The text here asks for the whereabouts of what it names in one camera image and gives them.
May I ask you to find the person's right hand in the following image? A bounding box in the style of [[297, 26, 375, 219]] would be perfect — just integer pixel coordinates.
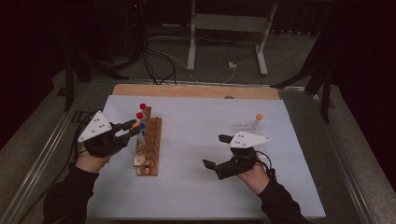
[[237, 161, 271, 196]]

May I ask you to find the white floor cable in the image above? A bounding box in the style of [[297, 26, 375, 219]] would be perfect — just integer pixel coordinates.
[[146, 35, 237, 85]]

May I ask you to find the metal floor rail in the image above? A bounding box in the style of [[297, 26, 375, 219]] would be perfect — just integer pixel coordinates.
[[306, 90, 376, 224], [0, 81, 92, 224]]

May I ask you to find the person's left hand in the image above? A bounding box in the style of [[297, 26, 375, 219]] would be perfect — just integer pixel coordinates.
[[75, 150, 110, 174]]

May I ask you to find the right hand-held gripper black cable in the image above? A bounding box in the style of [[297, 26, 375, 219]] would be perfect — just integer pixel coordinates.
[[254, 150, 277, 179]]

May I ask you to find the wooden test tube rack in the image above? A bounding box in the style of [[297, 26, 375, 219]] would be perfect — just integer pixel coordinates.
[[133, 105, 163, 177]]

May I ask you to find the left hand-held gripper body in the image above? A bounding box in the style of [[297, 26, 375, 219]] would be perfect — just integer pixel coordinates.
[[77, 109, 131, 159]]

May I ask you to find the hand-held gripper black cable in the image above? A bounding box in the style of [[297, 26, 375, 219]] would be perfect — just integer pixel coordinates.
[[254, 150, 277, 179], [72, 111, 96, 157]]

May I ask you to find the clear plastic test tube rack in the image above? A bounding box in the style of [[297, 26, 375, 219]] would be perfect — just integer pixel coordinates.
[[232, 119, 271, 140]]

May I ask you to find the black cable bundle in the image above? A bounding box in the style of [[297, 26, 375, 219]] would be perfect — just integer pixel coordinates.
[[124, 0, 178, 86]]

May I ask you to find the grey metal stand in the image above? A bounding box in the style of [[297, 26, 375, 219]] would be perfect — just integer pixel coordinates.
[[186, 0, 278, 77]]

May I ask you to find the black floor cable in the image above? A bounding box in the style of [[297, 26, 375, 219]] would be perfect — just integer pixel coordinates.
[[17, 107, 106, 224]]

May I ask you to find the black tripod stand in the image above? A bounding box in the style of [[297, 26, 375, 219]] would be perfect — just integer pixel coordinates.
[[64, 46, 130, 112], [270, 31, 336, 124]]

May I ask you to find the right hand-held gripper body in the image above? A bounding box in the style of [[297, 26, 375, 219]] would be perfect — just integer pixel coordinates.
[[214, 131, 272, 181]]

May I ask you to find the left hand-held gripper black cable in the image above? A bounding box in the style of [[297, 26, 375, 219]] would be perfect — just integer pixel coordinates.
[[72, 111, 96, 157]]

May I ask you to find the white table mat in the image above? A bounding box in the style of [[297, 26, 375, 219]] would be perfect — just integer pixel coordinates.
[[81, 94, 326, 219]]

